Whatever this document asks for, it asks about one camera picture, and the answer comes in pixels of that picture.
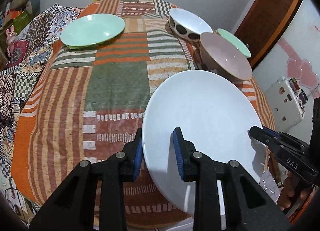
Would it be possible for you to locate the white dotted bowl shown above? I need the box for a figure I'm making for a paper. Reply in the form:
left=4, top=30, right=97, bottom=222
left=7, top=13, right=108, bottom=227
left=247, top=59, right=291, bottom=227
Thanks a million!
left=169, top=8, right=213, bottom=42

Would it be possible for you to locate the green cardboard box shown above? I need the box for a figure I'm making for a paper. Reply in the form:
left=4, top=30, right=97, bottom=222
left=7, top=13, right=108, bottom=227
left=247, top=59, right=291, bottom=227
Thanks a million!
left=1, top=10, right=33, bottom=45

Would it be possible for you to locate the right hand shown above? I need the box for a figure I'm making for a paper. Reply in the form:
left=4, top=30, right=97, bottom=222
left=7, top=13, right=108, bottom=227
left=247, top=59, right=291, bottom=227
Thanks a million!
left=277, top=171, right=312, bottom=211

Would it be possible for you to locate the pink rabbit toy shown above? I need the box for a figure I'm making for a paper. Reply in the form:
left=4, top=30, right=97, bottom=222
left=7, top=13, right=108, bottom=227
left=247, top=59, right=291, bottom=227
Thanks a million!
left=5, top=25, right=17, bottom=58

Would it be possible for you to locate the mint green bowl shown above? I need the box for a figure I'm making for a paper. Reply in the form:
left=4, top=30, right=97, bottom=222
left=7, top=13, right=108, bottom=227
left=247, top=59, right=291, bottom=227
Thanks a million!
left=216, top=28, right=251, bottom=58

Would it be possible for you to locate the wooden door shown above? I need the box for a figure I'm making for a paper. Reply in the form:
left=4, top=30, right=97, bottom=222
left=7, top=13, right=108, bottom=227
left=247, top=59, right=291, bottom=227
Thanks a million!
left=235, top=0, right=303, bottom=68

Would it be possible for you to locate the white plate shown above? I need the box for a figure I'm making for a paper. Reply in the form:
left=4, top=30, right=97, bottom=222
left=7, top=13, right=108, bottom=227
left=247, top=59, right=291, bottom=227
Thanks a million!
left=142, top=70, right=266, bottom=214

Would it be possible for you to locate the white suitcase with stickers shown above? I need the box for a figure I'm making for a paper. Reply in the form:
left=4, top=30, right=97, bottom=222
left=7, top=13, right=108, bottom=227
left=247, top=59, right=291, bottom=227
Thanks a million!
left=265, top=76, right=308, bottom=132

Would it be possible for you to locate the patterned checkered blanket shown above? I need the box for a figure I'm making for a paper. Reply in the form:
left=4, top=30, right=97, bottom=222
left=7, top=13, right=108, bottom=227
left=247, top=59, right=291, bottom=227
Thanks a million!
left=1, top=4, right=82, bottom=181

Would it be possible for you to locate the pink bowl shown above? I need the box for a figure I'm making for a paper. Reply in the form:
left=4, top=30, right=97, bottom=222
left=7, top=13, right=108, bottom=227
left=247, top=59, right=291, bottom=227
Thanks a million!
left=200, top=32, right=253, bottom=81

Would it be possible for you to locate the mint green plate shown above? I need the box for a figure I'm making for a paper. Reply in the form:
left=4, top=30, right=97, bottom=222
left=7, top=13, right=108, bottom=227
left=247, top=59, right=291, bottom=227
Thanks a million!
left=60, top=13, right=125, bottom=49

